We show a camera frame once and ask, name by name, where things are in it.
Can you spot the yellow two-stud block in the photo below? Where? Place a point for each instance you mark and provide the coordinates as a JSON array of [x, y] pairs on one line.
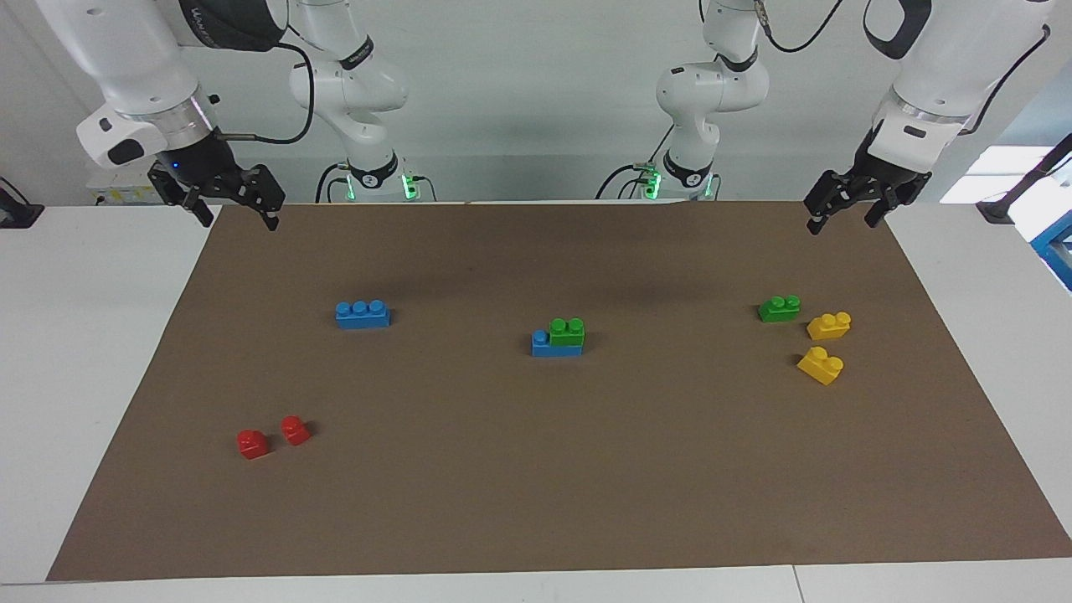
[[819, 367], [827, 327]]

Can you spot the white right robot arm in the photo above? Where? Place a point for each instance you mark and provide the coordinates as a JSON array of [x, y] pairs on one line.
[[126, 59]]

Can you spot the red one-stud block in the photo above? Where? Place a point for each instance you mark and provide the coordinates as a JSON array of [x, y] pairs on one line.
[[252, 445], [295, 431]]

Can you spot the brown table mat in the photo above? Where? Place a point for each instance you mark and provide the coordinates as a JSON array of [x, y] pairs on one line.
[[536, 469]]

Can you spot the white box yellow label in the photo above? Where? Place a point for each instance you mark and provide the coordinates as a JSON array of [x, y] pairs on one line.
[[126, 195]]

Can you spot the black camera stand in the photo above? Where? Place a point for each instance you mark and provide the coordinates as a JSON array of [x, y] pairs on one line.
[[1026, 180]]

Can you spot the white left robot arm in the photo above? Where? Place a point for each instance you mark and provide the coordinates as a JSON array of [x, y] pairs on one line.
[[712, 84]]

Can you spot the blue three-stud block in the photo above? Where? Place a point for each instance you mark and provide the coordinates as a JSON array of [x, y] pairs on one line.
[[362, 316], [554, 349]]

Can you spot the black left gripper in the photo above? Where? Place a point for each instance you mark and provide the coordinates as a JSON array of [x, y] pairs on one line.
[[888, 167]]

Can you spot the black table clamp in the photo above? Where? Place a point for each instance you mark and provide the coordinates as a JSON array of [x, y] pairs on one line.
[[17, 213]]

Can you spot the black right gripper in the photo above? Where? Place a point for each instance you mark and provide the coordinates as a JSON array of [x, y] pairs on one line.
[[205, 163]]

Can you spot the blue frame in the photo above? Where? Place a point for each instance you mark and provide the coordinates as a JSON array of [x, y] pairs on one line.
[[1057, 243]]

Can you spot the green two-stud block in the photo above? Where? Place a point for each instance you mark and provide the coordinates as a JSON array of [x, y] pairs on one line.
[[777, 311], [568, 333]]

